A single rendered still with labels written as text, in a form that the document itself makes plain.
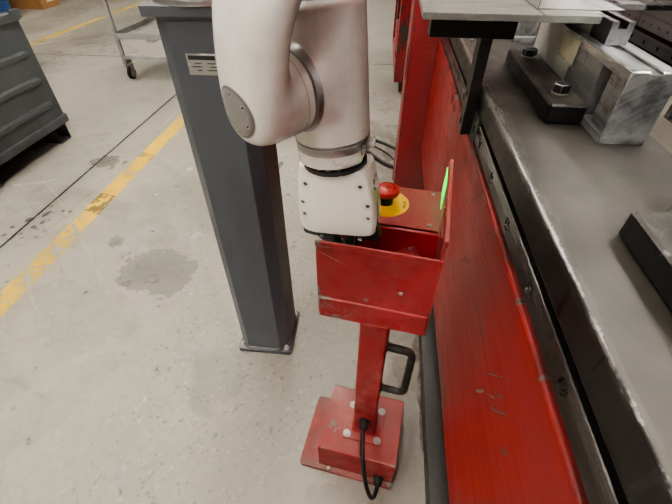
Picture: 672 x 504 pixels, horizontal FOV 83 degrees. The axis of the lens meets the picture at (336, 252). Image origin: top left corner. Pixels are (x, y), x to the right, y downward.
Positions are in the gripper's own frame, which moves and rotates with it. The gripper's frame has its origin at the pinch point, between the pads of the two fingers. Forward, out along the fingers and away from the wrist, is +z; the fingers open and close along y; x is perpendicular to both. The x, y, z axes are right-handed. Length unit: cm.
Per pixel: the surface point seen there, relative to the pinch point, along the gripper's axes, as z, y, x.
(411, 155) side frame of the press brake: 47, 1, -125
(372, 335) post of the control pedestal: 21.1, -3.3, -2.4
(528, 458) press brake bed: 7.3, -24.0, 20.0
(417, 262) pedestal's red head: -4.6, -10.6, 4.9
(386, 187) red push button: -6.0, -4.7, -9.4
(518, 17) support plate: -23.2, -21.2, -32.0
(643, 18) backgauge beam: -14, -53, -73
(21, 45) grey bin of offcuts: 0, 220, -144
